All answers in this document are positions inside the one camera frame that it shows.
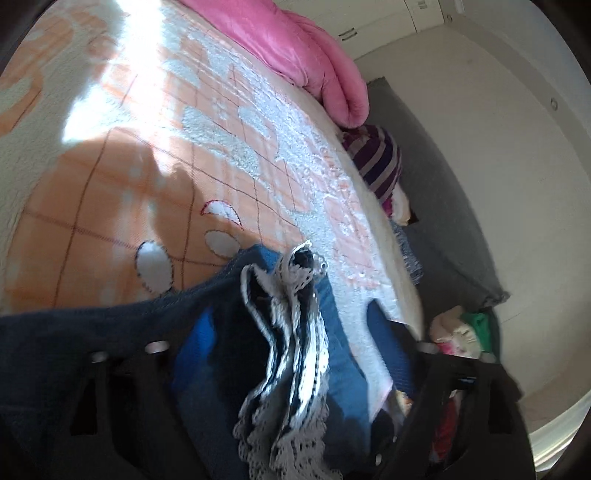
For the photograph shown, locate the blue denim lace-hem pants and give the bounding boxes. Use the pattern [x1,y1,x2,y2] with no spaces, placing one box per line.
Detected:
[0,239,376,480]

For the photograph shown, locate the stack of folded clothes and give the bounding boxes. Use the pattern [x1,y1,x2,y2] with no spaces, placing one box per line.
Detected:
[387,306,493,464]

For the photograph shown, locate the grey padded headboard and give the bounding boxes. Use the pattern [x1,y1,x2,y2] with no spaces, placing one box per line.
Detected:
[369,78,510,319]

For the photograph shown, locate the blue floral fabric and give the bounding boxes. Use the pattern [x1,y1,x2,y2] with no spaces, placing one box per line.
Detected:
[391,221,424,286]

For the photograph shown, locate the cream pillow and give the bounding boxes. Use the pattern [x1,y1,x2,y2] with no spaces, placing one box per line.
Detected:
[390,185,412,226]

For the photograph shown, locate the cream orange patterned bed blanket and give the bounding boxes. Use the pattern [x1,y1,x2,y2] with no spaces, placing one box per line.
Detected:
[1,1,422,411]

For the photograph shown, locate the purple striped pillow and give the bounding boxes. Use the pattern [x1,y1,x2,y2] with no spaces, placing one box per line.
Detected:
[339,125,402,217]

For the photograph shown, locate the pink quilt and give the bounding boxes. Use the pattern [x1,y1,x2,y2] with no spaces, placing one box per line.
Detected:
[183,0,370,129]

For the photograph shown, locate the white built-in wardrobe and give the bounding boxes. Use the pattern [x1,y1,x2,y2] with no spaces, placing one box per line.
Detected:
[276,0,448,59]

